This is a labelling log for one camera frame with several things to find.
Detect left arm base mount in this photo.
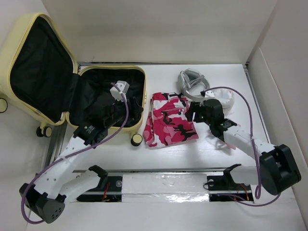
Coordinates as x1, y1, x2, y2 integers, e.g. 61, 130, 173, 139
77, 176, 123, 203

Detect pink camouflage shorts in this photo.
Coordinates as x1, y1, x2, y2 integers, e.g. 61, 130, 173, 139
143, 92, 199, 148

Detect yellow hard-shell suitcase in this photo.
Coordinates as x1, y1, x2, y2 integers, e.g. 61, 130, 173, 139
0, 13, 146, 146

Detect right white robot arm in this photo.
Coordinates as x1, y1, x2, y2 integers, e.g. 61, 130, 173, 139
185, 99, 302, 195

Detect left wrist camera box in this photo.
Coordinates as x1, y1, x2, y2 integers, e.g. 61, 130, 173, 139
110, 80, 129, 102

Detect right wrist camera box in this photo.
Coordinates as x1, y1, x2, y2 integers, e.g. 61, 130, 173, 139
200, 90, 215, 98

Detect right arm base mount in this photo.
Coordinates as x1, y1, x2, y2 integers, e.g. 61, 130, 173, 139
203, 175, 254, 202

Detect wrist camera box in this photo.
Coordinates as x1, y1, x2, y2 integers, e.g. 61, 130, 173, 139
200, 90, 215, 98
110, 80, 129, 102

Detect grey white headphones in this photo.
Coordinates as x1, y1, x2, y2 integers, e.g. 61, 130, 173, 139
177, 68, 210, 102

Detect white cap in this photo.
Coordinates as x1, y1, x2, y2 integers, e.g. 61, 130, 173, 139
210, 89, 235, 115

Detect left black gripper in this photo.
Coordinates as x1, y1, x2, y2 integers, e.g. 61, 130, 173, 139
105, 95, 142, 128

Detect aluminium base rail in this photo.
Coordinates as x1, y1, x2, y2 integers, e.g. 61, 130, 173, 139
72, 166, 253, 196

